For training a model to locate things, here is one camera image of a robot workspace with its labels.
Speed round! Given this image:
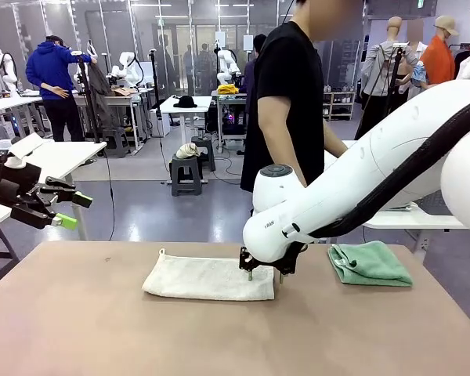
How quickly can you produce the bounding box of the green terry towel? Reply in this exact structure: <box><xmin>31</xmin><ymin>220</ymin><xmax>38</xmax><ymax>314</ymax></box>
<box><xmin>327</xmin><ymin>240</ymin><xmax>414</xmax><ymax>287</ymax></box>

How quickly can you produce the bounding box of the person in blue hoodie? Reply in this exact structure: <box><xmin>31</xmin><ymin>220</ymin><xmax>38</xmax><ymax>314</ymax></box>
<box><xmin>25</xmin><ymin>34</ymin><xmax>93</xmax><ymax>142</ymax></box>

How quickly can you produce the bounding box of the person's left forearm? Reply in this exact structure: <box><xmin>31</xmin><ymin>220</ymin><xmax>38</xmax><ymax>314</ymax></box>
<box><xmin>323</xmin><ymin>123</ymin><xmax>349</xmax><ymax>157</ymax></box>

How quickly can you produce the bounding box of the long white desk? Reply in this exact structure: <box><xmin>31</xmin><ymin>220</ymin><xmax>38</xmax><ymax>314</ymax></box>
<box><xmin>0</xmin><ymin>96</ymin><xmax>44</xmax><ymax>138</ymax></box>

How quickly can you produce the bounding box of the white side table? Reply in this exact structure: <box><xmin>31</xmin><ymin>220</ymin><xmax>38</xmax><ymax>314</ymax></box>
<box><xmin>324</xmin><ymin>139</ymin><xmax>469</xmax><ymax>255</ymax></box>

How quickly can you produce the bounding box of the person's right forearm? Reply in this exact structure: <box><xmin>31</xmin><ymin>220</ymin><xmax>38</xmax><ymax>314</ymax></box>
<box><xmin>269</xmin><ymin>128</ymin><xmax>309</xmax><ymax>188</ymax></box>

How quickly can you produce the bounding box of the beige bundled cloth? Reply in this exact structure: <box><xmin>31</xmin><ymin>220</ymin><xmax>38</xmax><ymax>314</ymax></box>
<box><xmin>175</xmin><ymin>143</ymin><xmax>201</xmax><ymax>160</ymax></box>

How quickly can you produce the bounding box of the mannequin in grey shirt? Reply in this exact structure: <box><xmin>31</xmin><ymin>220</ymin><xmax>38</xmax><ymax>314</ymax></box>
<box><xmin>354</xmin><ymin>15</ymin><xmax>422</xmax><ymax>140</ymax></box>

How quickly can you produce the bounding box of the person in black t-shirt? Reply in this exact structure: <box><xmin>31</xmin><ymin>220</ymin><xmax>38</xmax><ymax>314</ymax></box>
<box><xmin>240</xmin><ymin>0</ymin><xmax>349</xmax><ymax>193</ymax></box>

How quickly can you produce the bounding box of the mannequin in orange with cap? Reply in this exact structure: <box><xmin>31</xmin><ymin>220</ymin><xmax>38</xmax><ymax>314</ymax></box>
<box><xmin>418</xmin><ymin>15</ymin><xmax>457</xmax><ymax>85</ymax></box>

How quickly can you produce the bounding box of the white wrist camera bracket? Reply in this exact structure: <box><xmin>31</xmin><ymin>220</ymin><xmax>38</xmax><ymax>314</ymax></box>
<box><xmin>3</xmin><ymin>132</ymin><xmax>45</xmax><ymax>170</ymax></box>

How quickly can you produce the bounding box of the off-white terry towel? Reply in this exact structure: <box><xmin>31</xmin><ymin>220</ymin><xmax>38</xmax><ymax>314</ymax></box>
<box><xmin>141</xmin><ymin>248</ymin><xmax>277</xmax><ymax>302</ymax></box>

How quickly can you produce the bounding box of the person behind glass wall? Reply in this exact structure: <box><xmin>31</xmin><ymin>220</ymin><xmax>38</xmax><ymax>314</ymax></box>
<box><xmin>182</xmin><ymin>45</ymin><xmax>197</xmax><ymax>85</ymax></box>
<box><xmin>197</xmin><ymin>42</ymin><xmax>216</xmax><ymax>91</ymax></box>

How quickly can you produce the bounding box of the dark hanging jacket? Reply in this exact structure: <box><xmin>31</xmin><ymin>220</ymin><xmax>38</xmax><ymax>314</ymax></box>
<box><xmin>86</xmin><ymin>62</ymin><xmax>118</xmax><ymax>130</ymax></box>

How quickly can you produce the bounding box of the black braided cable sleeve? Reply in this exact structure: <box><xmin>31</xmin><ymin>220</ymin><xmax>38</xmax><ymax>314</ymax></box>
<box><xmin>309</xmin><ymin>96</ymin><xmax>470</xmax><ymax>240</ymax></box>

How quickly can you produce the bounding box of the grey desk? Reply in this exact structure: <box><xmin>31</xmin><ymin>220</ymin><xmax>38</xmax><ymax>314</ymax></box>
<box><xmin>74</xmin><ymin>92</ymin><xmax>154</xmax><ymax>152</ymax></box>

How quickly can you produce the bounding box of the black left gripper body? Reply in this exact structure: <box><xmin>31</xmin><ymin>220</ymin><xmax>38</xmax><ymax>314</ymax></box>
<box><xmin>0</xmin><ymin>162</ymin><xmax>42</xmax><ymax>211</ymax></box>

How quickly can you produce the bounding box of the person in dark clothes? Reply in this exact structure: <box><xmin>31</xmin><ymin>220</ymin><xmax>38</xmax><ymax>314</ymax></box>
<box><xmin>240</xmin><ymin>34</ymin><xmax>268</xmax><ymax>118</ymax></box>

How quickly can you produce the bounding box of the grey metal workbench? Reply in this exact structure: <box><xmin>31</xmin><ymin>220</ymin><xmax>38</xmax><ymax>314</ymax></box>
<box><xmin>211</xmin><ymin>90</ymin><xmax>247</xmax><ymax>154</ymax></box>

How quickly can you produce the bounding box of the white shoe shelf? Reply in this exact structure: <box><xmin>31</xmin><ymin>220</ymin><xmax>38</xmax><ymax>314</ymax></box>
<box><xmin>323</xmin><ymin>90</ymin><xmax>356</xmax><ymax>121</ymax></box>

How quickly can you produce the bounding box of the grey plastic step stool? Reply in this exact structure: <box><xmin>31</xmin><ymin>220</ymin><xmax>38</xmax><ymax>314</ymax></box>
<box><xmin>190</xmin><ymin>136</ymin><xmax>216</xmax><ymax>172</ymax></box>
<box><xmin>170</xmin><ymin>154</ymin><xmax>204</xmax><ymax>197</ymax></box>
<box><xmin>101</xmin><ymin>127</ymin><xmax>131</xmax><ymax>159</ymax></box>

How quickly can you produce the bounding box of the white height-adjustable table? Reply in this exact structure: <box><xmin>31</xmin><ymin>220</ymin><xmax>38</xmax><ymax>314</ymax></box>
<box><xmin>0</xmin><ymin>139</ymin><xmax>108</xmax><ymax>240</ymax></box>

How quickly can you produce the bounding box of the black tripod stand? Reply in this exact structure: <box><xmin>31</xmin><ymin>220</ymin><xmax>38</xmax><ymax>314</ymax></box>
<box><xmin>70</xmin><ymin>49</ymin><xmax>103</xmax><ymax>144</ymax></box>
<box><xmin>375</xmin><ymin>42</ymin><xmax>407</xmax><ymax>130</ymax></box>

